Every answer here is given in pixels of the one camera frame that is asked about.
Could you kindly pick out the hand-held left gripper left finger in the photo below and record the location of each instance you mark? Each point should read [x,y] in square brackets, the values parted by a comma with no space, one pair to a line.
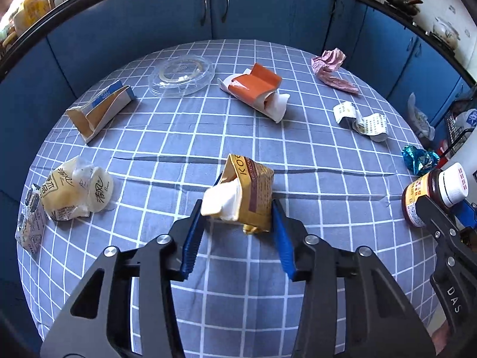
[192,246]

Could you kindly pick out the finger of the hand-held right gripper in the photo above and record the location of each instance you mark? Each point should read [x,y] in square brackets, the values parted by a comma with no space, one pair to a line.
[470,216]
[434,214]

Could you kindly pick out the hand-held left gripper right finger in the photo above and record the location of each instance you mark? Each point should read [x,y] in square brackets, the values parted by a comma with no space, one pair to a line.
[285,246]

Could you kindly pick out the brown bottle with white cap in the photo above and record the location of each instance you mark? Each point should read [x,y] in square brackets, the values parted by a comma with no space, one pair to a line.
[421,190]

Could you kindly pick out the yellow crushed carton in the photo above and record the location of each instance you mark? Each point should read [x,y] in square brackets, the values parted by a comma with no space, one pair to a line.
[253,190]

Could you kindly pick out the clear plastic lid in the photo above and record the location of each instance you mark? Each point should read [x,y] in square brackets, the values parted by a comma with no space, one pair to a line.
[179,78]

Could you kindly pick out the grey trash bin with liner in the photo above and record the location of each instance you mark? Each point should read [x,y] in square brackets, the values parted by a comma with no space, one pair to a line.
[419,119]

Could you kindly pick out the blue foil wrapper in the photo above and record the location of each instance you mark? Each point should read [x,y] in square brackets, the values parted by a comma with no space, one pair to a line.
[417,158]

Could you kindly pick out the white plastic bag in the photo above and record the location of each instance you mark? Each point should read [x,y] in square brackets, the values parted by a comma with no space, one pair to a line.
[467,119]

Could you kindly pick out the white printed crumpled paper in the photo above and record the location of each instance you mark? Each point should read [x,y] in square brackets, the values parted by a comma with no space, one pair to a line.
[367,125]

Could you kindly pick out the blue cabinet door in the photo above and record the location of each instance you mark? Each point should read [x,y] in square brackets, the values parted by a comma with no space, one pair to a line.
[428,82]
[130,33]
[384,52]
[346,26]
[268,11]
[22,119]

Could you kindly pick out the yellow and white plastic wrapper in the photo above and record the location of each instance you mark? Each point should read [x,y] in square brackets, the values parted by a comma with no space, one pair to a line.
[67,190]

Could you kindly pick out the blue and white carton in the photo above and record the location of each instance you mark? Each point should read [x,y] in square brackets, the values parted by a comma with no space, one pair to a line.
[108,108]

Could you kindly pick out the orange crushed carton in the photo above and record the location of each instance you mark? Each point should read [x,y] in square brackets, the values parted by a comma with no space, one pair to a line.
[253,85]

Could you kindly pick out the small crumpled printed packet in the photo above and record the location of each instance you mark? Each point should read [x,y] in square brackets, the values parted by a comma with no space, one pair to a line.
[29,223]

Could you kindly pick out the pink crumpled paper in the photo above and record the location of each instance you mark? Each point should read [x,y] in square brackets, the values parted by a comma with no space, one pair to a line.
[328,63]

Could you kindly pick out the black kitchen countertop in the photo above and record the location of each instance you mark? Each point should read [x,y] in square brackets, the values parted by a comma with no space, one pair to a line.
[22,51]

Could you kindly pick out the yellow plastic jug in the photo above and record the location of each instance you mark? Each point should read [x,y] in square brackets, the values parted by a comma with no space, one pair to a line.
[35,7]

